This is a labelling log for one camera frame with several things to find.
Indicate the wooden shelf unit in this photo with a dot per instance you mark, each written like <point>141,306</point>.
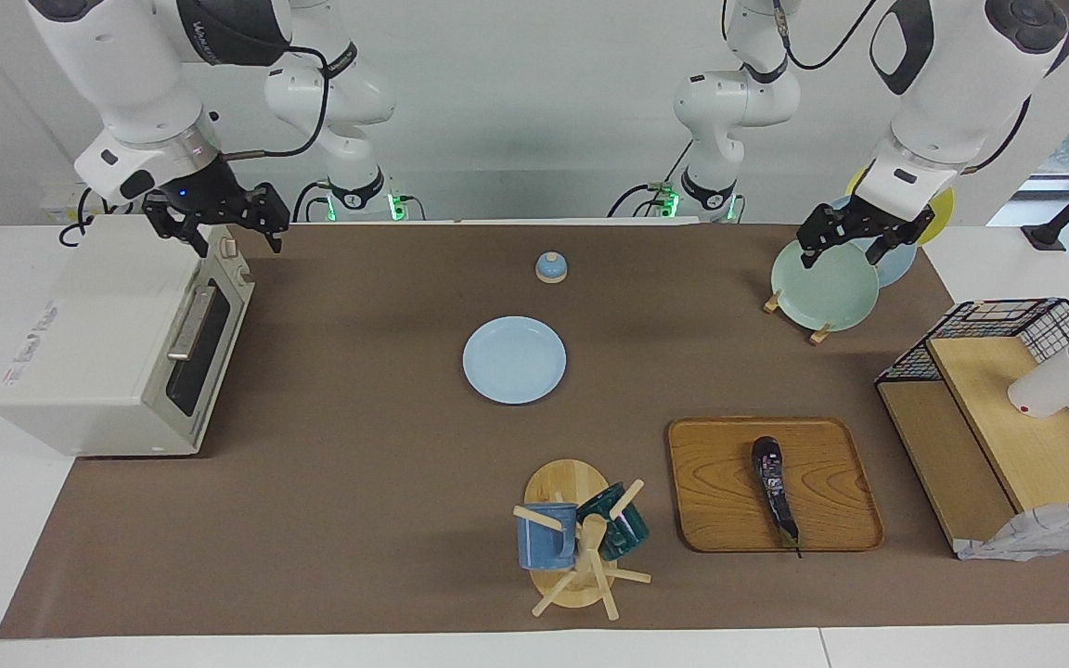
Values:
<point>1017,445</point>

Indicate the oven door with glass window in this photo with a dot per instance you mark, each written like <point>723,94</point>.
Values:
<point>210,353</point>

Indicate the yellow plate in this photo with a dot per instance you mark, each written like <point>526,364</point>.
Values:
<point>939,218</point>

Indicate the wooden serving tray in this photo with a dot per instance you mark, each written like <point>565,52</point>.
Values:
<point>720,492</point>

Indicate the dark purple eggplant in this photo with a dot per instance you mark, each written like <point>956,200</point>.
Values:
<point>771,478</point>

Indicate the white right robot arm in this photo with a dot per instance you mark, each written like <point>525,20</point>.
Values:
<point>126,65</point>

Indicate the blue ceramic mug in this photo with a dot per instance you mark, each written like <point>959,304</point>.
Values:
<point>544,543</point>

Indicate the brown table mat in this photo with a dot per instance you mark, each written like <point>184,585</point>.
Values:
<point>386,482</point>

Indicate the pale green plate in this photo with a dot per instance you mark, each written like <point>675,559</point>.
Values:
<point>822,292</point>

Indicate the white toaster oven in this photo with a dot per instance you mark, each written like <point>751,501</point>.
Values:
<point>89,325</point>

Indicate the wooden plate rack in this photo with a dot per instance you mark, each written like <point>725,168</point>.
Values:
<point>771,301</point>

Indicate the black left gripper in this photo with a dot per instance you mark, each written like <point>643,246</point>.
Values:
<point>864,218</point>

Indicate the white plastic cup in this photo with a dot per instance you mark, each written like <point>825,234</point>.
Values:
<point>1054,385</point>

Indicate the light blue racked plate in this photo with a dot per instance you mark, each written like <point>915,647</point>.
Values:
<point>898,264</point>

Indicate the grey white marbled cloth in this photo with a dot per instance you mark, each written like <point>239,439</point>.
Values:
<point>1036,533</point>

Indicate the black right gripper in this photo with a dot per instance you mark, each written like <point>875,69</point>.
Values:
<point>214,195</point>

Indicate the dark green ceramic mug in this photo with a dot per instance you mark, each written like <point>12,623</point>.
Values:
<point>627,533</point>

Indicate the wooden mug tree stand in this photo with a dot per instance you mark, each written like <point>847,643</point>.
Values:
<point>567,484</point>

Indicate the white power strip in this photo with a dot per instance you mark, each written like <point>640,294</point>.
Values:
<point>57,199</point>

